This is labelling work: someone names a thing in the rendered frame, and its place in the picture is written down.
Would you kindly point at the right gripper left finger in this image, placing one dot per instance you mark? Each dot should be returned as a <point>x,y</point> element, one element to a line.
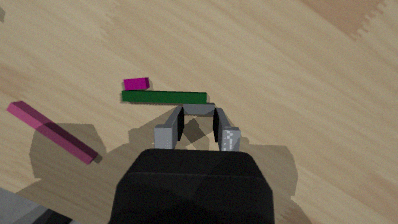
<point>166,135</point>

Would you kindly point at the small magenta block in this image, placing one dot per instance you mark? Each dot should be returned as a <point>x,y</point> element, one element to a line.
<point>136,83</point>

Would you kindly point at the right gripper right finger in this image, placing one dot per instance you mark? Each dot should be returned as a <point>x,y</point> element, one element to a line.
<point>228,137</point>

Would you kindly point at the pink rod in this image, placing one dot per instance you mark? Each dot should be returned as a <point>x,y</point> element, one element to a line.
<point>52,131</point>

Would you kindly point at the dark green rod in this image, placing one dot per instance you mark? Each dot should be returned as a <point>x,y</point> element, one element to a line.
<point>164,96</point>

